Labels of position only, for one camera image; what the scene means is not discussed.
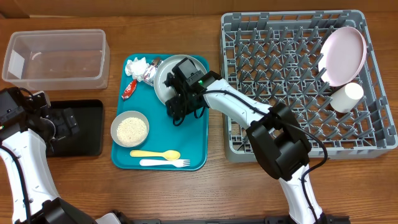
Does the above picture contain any grey plate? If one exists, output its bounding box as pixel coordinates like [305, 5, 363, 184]
[154, 54, 209, 104]

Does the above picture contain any yellow plastic spoon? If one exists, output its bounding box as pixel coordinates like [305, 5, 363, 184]
[130, 150, 180, 161]

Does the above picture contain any grey bowl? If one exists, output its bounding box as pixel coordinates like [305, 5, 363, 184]
[111, 111, 149, 147]

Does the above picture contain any white plastic fork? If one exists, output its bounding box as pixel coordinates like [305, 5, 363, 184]
[139, 159, 190, 168]

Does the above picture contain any pink plate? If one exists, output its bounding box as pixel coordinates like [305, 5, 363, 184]
[318, 27, 366, 86]

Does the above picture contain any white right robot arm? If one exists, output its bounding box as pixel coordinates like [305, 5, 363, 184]
[163, 70, 327, 223]

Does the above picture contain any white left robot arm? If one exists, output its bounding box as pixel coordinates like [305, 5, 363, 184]
[1, 87, 121, 224]

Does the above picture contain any grey dishwasher rack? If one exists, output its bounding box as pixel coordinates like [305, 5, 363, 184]
[220, 10, 397, 159]

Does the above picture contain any black plastic tray bin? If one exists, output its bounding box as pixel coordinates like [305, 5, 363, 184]
[46, 100, 104, 157]

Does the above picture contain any crumpled silver foil wrapper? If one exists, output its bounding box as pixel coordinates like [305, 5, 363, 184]
[143, 57, 162, 86]

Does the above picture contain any teal serving tray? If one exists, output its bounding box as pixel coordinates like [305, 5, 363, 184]
[111, 54, 209, 171]

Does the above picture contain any red sauce packet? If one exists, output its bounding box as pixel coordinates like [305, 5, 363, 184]
[121, 80, 137, 101]

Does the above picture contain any crumpled white tissue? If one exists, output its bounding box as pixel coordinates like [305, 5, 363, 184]
[124, 57, 149, 82]

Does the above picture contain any clear plastic bin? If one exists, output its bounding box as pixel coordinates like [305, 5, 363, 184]
[2, 29, 110, 91]

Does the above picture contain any white cup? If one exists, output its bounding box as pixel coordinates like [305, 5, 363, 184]
[330, 83, 364, 113]

